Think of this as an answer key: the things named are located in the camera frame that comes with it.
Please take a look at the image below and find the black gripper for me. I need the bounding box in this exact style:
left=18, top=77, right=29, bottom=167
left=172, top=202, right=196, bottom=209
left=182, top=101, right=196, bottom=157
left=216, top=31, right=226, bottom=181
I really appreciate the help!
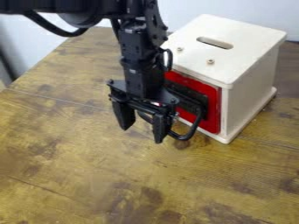
left=106, top=25, right=173, bottom=144

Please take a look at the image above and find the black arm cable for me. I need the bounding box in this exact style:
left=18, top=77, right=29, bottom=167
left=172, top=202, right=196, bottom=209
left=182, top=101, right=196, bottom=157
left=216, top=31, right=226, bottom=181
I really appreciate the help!
left=22, top=10, right=89, bottom=38

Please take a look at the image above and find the black drawer handle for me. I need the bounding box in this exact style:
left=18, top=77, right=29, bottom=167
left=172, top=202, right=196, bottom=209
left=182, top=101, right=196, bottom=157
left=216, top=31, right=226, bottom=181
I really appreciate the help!
left=136, top=81, right=210, bottom=142

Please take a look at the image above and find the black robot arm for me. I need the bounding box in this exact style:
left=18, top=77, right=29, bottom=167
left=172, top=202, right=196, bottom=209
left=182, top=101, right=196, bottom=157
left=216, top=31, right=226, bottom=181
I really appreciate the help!
left=0, top=0, right=178, bottom=143

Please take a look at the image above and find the white wooden box cabinet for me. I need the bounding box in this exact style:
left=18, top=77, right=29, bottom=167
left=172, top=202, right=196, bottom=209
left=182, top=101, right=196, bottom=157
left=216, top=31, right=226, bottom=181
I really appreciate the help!
left=164, top=14, right=285, bottom=144

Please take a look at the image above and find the red drawer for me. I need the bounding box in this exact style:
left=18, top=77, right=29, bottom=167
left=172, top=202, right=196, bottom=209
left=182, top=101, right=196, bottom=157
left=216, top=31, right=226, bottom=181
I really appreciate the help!
left=164, top=71, right=220, bottom=134

